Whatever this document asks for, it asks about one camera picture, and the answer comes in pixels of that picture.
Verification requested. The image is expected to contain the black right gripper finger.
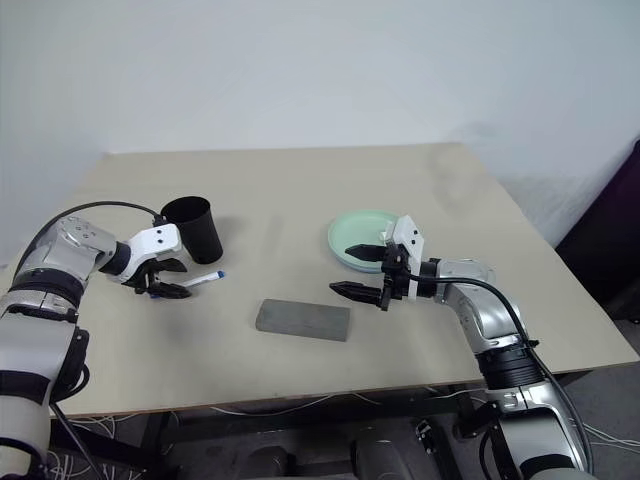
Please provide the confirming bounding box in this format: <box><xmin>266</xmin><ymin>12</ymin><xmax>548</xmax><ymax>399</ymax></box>
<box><xmin>328</xmin><ymin>281</ymin><xmax>383</xmax><ymax>304</ymax></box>
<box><xmin>344</xmin><ymin>243</ymin><xmax>387</xmax><ymax>263</ymax></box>

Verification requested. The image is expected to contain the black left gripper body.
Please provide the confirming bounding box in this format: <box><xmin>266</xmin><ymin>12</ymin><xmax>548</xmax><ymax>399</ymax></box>
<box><xmin>130</xmin><ymin>260</ymin><xmax>165</xmax><ymax>297</ymax></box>

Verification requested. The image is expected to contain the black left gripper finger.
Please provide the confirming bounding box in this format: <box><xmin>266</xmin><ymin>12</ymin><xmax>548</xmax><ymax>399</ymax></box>
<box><xmin>152</xmin><ymin>257</ymin><xmax>189</xmax><ymax>276</ymax></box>
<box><xmin>152</xmin><ymin>282</ymin><xmax>193</xmax><ymax>301</ymax></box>

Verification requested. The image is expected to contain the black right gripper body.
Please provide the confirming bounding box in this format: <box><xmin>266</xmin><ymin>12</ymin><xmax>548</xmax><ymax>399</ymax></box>
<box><xmin>377</xmin><ymin>243</ymin><xmax>410</xmax><ymax>313</ymax></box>

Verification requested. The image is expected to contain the green plate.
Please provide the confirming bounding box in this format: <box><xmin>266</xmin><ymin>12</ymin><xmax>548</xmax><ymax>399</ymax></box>
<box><xmin>327</xmin><ymin>208</ymin><xmax>404</xmax><ymax>266</ymax></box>

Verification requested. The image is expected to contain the white marker with blue cap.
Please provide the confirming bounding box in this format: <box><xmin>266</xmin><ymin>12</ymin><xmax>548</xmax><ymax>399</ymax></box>
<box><xmin>149</xmin><ymin>271</ymin><xmax>227</xmax><ymax>301</ymax></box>

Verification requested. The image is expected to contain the grey glasses case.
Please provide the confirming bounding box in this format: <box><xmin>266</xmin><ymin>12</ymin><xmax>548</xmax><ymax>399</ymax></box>
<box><xmin>254</xmin><ymin>298</ymin><xmax>352</xmax><ymax>344</ymax></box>

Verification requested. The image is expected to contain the black pen holder cup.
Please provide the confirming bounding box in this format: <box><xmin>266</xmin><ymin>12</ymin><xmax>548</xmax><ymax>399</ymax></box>
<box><xmin>160</xmin><ymin>196</ymin><xmax>224</xmax><ymax>265</ymax></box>

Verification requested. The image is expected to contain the small black clamp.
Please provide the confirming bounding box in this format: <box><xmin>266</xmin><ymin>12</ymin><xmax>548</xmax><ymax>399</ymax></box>
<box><xmin>414</xmin><ymin>418</ymin><xmax>435</xmax><ymax>454</ymax></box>

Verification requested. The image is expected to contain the grey rounded shape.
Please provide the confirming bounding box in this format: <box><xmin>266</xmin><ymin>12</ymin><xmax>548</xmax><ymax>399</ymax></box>
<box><xmin>351</xmin><ymin>433</ymin><xmax>419</xmax><ymax>480</ymax></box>
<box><xmin>247</xmin><ymin>444</ymin><xmax>304</xmax><ymax>480</ymax></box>

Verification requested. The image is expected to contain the dark furniture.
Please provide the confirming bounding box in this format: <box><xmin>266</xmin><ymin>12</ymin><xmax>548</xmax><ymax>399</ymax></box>
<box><xmin>554</xmin><ymin>142</ymin><xmax>640</xmax><ymax>324</ymax></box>

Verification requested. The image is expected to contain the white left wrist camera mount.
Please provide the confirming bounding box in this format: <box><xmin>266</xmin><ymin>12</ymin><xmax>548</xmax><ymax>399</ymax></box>
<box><xmin>121</xmin><ymin>223</ymin><xmax>182</xmax><ymax>290</ymax></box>

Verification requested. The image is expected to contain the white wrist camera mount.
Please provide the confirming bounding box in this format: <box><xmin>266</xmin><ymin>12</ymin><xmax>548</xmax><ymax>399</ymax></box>
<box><xmin>121</xmin><ymin>223</ymin><xmax>182</xmax><ymax>290</ymax></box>
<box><xmin>391</xmin><ymin>214</ymin><xmax>426</xmax><ymax>303</ymax></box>

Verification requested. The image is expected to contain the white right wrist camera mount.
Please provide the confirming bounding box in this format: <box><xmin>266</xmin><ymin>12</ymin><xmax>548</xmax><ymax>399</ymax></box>
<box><xmin>391</xmin><ymin>214</ymin><xmax>426</xmax><ymax>303</ymax></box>

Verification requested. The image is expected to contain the short white cable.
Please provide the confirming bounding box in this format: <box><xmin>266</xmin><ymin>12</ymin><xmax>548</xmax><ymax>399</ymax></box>
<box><xmin>427</xmin><ymin>385</ymin><xmax>484</xmax><ymax>400</ymax></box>

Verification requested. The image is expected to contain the long white cable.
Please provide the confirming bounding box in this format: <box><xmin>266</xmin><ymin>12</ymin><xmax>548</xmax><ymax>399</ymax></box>
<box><xmin>209</xmin><ymin>393</ymin><xmax>384</xmax><ymax>417</ymax></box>

